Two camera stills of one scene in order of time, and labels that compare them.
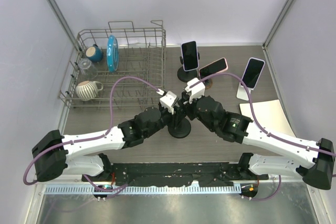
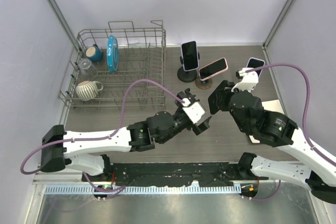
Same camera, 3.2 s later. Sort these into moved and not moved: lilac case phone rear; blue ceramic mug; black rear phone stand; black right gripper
Moved: black right gripper
Not moved: blue ceramic mug; lilac case phone rear; black rear phone stand
